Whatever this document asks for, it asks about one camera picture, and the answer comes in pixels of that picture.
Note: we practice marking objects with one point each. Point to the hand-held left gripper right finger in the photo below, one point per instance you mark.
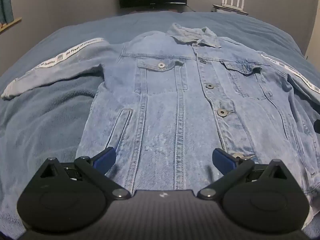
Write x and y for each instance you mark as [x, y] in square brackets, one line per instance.
[223, 159]

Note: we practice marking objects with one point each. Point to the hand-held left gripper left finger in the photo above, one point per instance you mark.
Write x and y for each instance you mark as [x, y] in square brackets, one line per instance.
[105, 158]

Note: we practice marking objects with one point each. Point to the light blue denim jacket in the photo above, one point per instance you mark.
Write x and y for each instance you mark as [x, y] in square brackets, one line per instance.
[180, 120]

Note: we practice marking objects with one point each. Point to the blue fleece blanket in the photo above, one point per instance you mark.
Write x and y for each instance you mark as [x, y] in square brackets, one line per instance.
[40, 120]

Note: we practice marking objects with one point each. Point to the white router with antennas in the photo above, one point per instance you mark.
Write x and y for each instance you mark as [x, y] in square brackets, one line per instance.
[232, 3]

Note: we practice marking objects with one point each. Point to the wooden ledge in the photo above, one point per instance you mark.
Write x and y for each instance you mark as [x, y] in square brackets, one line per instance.
[11, 23]

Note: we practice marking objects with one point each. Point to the blue curtain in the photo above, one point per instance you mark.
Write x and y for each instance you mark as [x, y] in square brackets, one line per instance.
[5, 2]

